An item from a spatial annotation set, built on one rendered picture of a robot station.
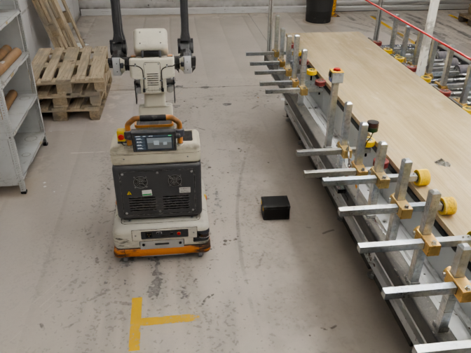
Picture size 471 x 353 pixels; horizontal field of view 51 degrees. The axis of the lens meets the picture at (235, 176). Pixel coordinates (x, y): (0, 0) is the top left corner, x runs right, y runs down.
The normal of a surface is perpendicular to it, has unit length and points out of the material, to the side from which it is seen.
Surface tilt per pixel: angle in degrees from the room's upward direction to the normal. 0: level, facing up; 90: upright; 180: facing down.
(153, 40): 48
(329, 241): 0
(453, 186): 0
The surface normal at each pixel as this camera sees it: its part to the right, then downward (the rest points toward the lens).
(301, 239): 0.01, -0.86
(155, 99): 0.11, 0.38
